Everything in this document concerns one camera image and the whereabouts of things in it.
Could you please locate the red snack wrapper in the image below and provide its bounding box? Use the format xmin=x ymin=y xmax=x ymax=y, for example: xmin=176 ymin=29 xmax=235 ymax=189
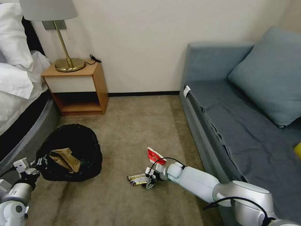
xmin=146 ymin=147 xmax=168 ymax=166

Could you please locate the trash bin with black bag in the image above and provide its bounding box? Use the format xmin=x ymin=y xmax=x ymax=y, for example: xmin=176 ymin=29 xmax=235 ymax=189
xmin=35 ymin=124 xmax=103 ymax=183

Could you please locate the blue-grey sofa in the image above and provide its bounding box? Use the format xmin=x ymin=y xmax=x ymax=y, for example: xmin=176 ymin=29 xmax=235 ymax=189
xmin=179 ymin=41 xmax=301 ymax=226

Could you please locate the black right elbow cable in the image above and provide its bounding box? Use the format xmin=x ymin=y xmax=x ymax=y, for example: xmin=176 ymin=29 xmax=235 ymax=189
xmin=202 ymin=196 xmax=271 ymax=222

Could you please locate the black headboard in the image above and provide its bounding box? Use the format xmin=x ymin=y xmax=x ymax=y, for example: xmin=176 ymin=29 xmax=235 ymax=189
xmin=21 ymin=16 xmax=45 ymax=57

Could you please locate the white bed duvet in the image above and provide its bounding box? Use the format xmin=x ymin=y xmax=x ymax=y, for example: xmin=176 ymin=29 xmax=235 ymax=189
xmin=0 ymin=50 xmax=51 ymax=137

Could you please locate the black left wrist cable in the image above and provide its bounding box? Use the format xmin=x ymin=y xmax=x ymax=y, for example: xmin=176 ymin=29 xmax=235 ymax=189
xmin=0 ymin=165 xmax=16 ymax=177

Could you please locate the black baseboard strip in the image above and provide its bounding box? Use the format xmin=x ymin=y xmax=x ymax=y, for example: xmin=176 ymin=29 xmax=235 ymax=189
xmin=108 ymin=91 xmax=181 ymax=97

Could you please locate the grey bed base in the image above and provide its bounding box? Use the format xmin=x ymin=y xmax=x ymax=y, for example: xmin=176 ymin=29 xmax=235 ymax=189
xmin=0 ymin=96 xmax=60 ymax=176

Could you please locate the blue-grey sofa cushion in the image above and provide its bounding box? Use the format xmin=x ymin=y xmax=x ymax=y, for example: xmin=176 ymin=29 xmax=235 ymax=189
xmin=227 ymin=26 xmax=301 ymax=129

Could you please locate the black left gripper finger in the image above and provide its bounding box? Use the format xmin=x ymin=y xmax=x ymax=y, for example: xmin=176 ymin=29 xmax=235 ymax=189
xmin=29 ymin=158 xmax=49 ymax=167
xmin=24 ymin=165 xmax=48 ymax=176

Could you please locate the white pillow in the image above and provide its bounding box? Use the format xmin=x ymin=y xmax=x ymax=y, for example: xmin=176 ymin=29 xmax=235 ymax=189
xmin=0 ymin=2 xmax=34 ymax=69

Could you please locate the thin black lamp cord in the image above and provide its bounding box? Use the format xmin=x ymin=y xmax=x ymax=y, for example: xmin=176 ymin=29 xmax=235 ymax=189
xmin=84 ymin=54 xmax=102 ymax=65

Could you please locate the brass table lamp grey shade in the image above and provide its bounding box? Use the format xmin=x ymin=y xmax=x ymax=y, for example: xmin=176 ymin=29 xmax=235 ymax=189
xmin=18 ymin=0 xmax=87 ymax=73

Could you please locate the crumpled brown paper bag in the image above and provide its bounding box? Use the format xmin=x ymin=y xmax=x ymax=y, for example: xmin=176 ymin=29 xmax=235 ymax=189
xmin=49 ymin=148 xmax=82 ymax=174

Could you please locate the yellow object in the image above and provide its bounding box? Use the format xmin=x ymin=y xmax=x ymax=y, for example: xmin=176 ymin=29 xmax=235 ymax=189
xmin=293 ymin=141 xmax=301 ymax=161

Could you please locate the wooden nightstand with white drawer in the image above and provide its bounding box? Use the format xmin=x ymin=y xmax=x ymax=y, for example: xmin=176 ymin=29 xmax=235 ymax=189
xmin=41 ymin=62 xmax=109 ymax=117

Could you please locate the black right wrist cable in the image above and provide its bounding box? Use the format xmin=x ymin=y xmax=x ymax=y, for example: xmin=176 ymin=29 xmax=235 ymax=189
xmin=149 ymin=157 xmax=187 ymax=177

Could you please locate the grey wall switch plate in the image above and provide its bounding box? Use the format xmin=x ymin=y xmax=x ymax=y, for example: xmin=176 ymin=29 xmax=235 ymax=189
xmin=42 ymin=20 xmax=67 ymax=30

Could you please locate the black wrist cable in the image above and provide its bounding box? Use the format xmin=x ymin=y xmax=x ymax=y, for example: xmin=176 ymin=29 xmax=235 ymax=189
xmin=0 ymin=165 xmax=16 ymax=177
xmin=149 ymin=157 xmax=187 ymax=177

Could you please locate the black and yellow snack wrapper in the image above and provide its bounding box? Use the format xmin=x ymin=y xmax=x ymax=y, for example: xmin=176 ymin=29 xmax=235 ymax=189
xmin=127 ymin=173 xmax=151 ymax=187

